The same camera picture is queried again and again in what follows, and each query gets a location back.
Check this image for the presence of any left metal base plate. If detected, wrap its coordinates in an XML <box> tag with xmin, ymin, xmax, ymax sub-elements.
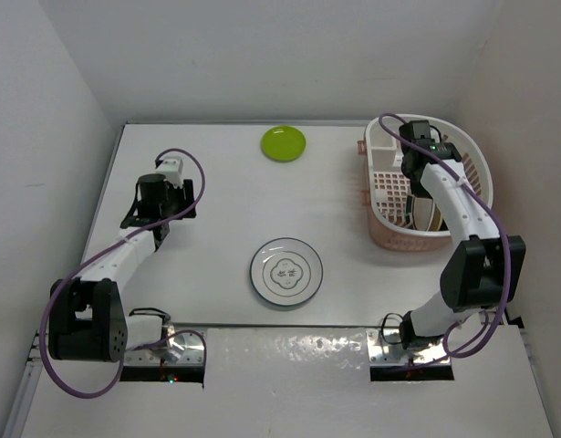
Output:
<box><xmin>125</xmin><ymin>328</ymin><xmax>207</xmax><ymax>368</ymax></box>

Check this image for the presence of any metal base plate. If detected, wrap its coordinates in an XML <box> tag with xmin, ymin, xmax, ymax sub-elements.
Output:
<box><xmin>125</xmin><ymin>328</ymin><xmax>207</xmax><ymax>368</ymax></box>
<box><xmin>366</xmin><ymin>326</ymin><xmax>451</xmax><ymax>369</ymax></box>

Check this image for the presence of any white plastic dish rack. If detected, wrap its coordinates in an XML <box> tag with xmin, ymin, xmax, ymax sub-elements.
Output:
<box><xmin>358</xmin><ymin>114</ymin><xmax>493</xmax><ymax>252</ymax></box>

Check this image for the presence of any white plate green red rim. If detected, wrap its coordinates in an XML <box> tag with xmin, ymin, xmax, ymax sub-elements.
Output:
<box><xmin>404</xmin><ymin>194</ymin><xmax>436</xmax><ymax>232</ymax></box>

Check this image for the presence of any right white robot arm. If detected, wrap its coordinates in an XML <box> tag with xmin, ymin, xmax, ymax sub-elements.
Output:
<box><xmin>390</xmin><ymin>120</ymin><xmax>526</xmax><ymax>358</ymax></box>

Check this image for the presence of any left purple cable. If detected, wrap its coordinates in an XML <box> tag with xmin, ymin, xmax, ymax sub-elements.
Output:
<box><xmin>38</xmin><ymin>147</ymin><xmax>207</xmax><ymax>400</ymax></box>

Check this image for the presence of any lime green plate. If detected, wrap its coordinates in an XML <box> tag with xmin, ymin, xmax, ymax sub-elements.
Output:
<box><xmin>260</xmin><ymin>126</ymin><xmax>306</xmax><ymax>162</ymax></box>

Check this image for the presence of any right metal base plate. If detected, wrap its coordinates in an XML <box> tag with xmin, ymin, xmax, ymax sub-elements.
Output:
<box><xmin>366</xmin><ymin>326</ymin><xmax>451</xmax><ymax>369</ymax></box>

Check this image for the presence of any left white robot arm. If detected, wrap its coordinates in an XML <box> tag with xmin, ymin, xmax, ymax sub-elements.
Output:
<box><xmin>47</xmin><ymin>173</ymin><xmax>196</xmax><ymax>362</ymax></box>

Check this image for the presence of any clear glass patterned plate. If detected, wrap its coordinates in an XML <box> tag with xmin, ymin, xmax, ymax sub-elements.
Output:
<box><xmin>248</xmin><ymin>237</ymin><xmax>324</xmax><ymax>308</ymax></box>

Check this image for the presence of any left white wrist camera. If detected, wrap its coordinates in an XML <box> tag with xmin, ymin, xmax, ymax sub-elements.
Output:
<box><xmin>155</xmin><ymin>156</ymin><xmax>183</xmax><ymax>188</ymax></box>

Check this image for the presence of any beige plate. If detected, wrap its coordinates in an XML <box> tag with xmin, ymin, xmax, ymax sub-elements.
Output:
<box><xmin>428</xmin><ymin>204</ymin><xmax>443</xmax><ymax>232</ymax></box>

